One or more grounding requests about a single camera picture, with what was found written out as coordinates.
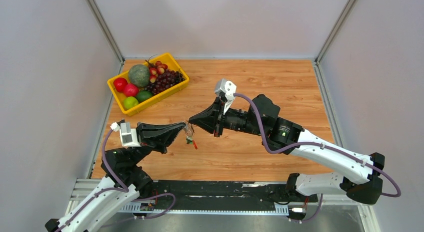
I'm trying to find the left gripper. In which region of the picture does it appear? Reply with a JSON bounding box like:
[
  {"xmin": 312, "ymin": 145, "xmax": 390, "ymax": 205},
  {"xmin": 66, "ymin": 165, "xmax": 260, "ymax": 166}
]
[{"xmin": 128, "ymin": 121, "xmax": 186, "ymax": 166}]

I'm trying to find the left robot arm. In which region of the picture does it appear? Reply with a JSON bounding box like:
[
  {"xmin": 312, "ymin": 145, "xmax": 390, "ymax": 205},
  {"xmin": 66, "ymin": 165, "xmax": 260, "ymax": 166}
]
[{"xmin": 45, "ymin": 120, "xmax": 186, "ymax": 232}]

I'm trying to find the metal key holder red handle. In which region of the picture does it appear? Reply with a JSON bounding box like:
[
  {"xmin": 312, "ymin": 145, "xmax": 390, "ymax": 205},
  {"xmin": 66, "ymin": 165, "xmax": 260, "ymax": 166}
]
[{"xmin": 183, "ymin": 121, "xmax": 198, "ymax": 150}]

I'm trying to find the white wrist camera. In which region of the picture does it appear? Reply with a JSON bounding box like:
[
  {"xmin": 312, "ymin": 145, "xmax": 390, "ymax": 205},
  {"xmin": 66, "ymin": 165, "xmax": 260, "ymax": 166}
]
[
  {"xmin": 110, "ymin": 122, "xmax": 141, "ymax": 147},
  {"xmin": 214, "ymin": 78, "xmax": 237, "ymax": 115}
]

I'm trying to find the pink red apple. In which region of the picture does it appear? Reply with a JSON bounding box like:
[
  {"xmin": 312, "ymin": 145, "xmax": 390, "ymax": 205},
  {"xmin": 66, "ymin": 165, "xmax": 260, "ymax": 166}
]
[{"xmin": 123, "ymin": 83, "xmax": 139, "ymax": 97}]

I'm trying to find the key with green tag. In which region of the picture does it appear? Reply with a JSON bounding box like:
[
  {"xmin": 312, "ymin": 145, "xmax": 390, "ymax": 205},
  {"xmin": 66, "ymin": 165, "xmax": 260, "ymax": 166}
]
[{"xmin": 186, "ymin": 137, "xmax": 194, "ymax": 145}]

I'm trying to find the red cherries bunch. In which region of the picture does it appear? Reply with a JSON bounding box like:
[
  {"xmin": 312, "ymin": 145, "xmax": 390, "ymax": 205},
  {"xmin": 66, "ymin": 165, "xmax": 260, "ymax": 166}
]
[{"xmin": 145, "ymin": 60, "xmax": 168, "ymax": 83}]

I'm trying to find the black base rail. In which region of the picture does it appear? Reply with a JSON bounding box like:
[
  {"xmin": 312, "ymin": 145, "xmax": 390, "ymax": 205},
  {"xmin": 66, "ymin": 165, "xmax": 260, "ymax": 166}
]
[{"xmin": 120, "ymin": 180, "xmax": 319, "ymax": 216}]

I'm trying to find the light green apple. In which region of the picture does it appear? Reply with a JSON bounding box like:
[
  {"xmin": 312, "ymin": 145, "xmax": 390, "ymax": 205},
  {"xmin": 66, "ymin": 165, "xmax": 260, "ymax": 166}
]
[{"xmin": 123, "ymin": 96, "xmax": 139, "ymax": 110}]

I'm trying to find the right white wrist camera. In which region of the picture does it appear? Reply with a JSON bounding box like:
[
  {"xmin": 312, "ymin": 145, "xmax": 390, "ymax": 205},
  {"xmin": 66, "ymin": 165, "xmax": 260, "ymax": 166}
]
[{"xmin": 214, "ymin": 78, "xmax": 237, "ymax": 115}]

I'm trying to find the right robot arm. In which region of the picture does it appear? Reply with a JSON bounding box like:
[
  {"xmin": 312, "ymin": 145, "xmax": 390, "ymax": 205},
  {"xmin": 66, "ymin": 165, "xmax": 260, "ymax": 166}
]
[{"xmin": 189, "ymin": 94, "xmax": 385, "ymax": 205}]

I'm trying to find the dark purple grape bunch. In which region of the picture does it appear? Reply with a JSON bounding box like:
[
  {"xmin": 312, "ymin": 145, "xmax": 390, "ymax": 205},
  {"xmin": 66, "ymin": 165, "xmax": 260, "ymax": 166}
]
[{"xmin": 144, "ymin": 70, "xmax": 186, "ymax": 95}]

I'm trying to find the green melon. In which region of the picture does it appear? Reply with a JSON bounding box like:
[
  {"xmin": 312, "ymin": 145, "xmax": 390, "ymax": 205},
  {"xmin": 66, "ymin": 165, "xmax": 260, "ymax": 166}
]
[{"xmin": 128, "ymin": 64, "xmax": 150, "ymax": 87}]

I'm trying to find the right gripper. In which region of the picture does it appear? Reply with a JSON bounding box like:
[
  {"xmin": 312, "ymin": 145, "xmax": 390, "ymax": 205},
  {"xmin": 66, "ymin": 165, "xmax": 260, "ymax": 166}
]
[{"xmin": 189, "ymin": 96, "xmax": 265, "ymax": 137}]

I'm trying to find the yellow plastic tray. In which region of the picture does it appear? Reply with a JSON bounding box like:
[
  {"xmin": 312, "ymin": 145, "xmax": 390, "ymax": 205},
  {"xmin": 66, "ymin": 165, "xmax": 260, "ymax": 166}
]
[{"xmin": 107, "ymin": 53, "xmax": 190, "ymax": 116}]

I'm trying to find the dark green lime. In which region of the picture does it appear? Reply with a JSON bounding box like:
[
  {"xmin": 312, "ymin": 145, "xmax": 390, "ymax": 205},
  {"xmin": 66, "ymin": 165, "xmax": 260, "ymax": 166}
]
[{"xmin": 135, "ymin": 90, "xmax": 153, "ymax": 103}]

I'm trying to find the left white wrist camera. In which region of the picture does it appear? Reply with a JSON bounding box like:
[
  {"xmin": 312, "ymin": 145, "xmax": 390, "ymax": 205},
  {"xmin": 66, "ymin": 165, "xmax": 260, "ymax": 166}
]
[{"xmin": 110, "ymin": 122, "xmax": 141, "ymax": 147}]

